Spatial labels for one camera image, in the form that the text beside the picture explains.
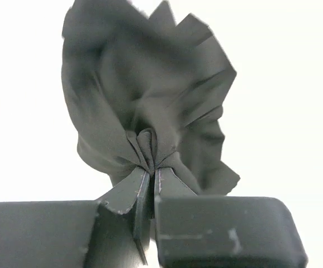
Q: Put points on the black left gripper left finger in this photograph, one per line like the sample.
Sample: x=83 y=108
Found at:
x=112 y=231

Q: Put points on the black shirt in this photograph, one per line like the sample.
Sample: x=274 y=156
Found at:
x=145 y=91

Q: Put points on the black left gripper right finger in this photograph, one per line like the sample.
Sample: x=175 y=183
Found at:
x=216 y=231

